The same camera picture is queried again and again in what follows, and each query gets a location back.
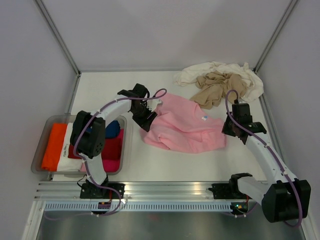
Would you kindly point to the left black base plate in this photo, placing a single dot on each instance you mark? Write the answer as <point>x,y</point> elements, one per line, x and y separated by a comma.
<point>91,191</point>

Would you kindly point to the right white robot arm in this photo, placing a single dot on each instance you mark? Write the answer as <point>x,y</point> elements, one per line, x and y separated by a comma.
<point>284,197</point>

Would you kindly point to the grey plastic bin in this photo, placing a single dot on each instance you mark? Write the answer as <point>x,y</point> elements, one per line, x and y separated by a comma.
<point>65,119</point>

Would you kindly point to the dark red rolled t shirt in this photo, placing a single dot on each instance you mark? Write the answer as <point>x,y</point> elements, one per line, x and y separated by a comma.
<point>112,149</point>

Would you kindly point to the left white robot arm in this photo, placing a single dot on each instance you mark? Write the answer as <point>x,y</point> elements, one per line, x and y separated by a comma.
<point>89,128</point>

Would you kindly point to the right aluminium frame post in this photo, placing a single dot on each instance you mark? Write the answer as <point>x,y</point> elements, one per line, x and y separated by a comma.
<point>275,34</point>

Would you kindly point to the aluminium frame post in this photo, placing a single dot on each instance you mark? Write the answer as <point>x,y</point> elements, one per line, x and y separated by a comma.
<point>57,35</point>
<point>275,34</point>

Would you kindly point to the white slotted cable duct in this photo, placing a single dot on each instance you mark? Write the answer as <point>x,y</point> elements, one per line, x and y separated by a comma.
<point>139,206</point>

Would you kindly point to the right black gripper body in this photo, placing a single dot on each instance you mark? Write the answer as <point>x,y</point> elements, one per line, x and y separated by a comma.
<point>229,126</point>

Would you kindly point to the beige tan t shirt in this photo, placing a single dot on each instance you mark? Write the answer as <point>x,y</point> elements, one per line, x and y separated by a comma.
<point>214,86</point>

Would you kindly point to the light pink rolled t shirt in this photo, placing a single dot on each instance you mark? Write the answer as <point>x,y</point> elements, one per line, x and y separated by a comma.
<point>83,168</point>

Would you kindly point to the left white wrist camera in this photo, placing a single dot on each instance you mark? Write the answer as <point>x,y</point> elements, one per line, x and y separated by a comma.
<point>153,104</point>

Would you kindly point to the blue rolled t shirt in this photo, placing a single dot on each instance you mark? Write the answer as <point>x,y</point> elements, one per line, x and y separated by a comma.
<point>112,130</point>

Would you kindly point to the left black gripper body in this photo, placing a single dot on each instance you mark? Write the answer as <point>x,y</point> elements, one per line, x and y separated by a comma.
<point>141,114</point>

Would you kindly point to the orange rolled t shirt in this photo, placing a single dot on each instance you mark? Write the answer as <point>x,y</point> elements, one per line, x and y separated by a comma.
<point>54,147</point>

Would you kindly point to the cream white t shirt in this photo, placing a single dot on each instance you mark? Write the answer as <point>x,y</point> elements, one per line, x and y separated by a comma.
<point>254,85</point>

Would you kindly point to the magenta rolled t shirt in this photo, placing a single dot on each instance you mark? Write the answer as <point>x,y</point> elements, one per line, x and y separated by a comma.
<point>110,166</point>

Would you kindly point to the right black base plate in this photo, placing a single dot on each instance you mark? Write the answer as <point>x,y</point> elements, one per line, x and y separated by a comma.
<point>227,191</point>

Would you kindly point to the white rolled t shirt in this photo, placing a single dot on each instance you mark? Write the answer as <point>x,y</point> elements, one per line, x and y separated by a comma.
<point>65,163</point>

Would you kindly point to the aluminium rail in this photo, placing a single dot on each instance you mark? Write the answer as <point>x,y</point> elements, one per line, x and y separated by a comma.
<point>139,191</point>

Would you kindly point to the left aluminium frame post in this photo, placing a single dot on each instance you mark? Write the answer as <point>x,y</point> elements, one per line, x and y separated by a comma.
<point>57,35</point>

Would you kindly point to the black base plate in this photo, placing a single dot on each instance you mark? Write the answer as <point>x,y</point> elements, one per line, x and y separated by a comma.
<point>227,191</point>
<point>91,191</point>

